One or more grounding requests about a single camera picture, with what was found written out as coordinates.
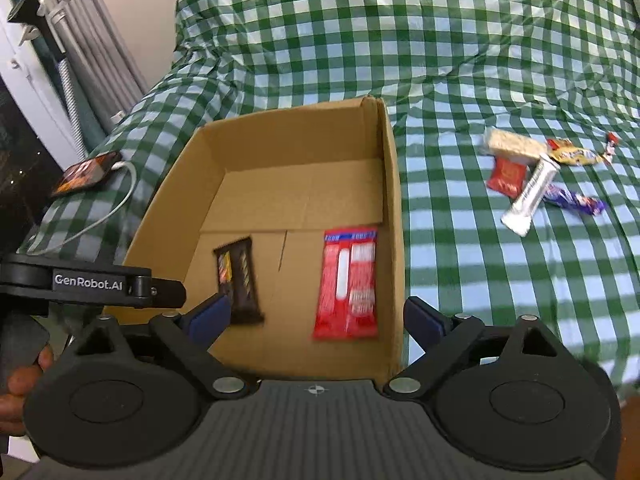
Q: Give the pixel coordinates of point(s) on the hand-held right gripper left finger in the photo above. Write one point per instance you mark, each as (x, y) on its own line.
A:
(212, 316)

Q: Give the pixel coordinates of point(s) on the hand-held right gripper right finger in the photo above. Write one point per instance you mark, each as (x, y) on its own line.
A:
(424, 321)

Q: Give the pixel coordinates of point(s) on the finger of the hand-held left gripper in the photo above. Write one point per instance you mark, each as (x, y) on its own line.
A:
(167, 292)

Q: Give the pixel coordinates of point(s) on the dark brown chocolate bar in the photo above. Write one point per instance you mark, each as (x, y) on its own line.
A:
(242, 280)

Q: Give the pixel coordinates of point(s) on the large red snack packet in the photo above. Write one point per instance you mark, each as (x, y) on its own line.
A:
(345, 285)

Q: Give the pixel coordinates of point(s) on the small red snack packet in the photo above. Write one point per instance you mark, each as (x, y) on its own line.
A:
(506, 180)

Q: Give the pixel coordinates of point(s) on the white snack bar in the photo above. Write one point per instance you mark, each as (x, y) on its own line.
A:
(531, 194)

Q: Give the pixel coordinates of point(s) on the purple candy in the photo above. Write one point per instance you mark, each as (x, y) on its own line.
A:
(575, 200)

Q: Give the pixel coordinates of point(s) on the beige cereal bar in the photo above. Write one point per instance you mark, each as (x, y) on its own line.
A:
(515, 144)

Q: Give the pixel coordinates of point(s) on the cardboard box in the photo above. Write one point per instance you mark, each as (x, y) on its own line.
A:
(300, 135)

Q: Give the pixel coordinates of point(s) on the orange yellow candy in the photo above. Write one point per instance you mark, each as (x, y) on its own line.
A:
(575, 155)

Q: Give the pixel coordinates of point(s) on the small red white candy bar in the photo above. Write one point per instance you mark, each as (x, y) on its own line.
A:
(611, 146)

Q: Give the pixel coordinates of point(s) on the person's left hand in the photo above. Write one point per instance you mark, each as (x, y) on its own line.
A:
(22, 385)

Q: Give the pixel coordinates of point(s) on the smartphone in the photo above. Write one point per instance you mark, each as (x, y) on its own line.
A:
(85, 172)

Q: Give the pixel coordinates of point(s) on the metal flexible pole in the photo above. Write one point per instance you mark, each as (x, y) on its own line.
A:
(72, 105)

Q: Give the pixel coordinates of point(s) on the white stand with clamp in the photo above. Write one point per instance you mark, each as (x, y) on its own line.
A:
(100, 35)

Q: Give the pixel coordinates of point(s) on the black mounted device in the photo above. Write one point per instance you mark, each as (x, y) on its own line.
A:
(35, 15)

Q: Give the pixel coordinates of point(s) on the green checkered blanket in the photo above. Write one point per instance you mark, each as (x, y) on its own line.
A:
(450, 35)

